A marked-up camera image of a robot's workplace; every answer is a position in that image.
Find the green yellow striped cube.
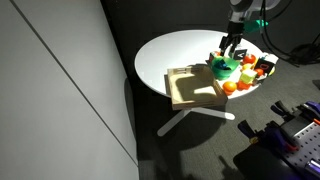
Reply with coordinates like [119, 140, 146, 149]
[239, 68, 258, 85]

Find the white picture cube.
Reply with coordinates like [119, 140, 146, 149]
[261, 52, 280, 65]

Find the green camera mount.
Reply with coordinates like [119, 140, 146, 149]
[244, 19, 270, 34]

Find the black robot stand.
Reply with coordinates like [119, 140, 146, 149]
[233, 143, 320, 180]

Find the black cable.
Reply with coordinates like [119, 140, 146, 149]
[259, 0, 320, 66]

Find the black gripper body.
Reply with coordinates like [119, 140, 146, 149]
[226, 20, 246, 38]

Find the wooden tray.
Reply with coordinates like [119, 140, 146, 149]
[166, 64, 229, 111]

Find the white table leg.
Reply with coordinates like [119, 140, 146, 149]
[156, 106, 236, 138]

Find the small flat red block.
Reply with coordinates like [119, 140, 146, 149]
[237, 80, 252, 91]

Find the red apple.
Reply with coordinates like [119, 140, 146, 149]
[242, 53, 257, 65]

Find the black white grey cube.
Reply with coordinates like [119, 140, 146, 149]
[255, 73, 270, 85]

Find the perforated metal board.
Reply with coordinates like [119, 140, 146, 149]
[289, 121, 320, 169]

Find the yellow banana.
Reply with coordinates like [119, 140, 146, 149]
[268, 64, 277, 77]

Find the small red white toy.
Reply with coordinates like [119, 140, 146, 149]
[209, 50, 223, 63]

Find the green bowl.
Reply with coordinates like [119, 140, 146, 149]
[209, 55, 240, 81]

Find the yellow lemon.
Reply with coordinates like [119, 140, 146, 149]
[241, 63, 254, 72]

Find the orange fruit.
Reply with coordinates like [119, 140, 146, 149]
[222, 80, 238, 96]

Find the purple orange bar clamp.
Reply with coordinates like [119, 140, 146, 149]
[238, 119, 298, 155]
[270, 99, 320, 127]

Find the blue block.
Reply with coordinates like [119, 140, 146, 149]
[222, 58, 237, 72]

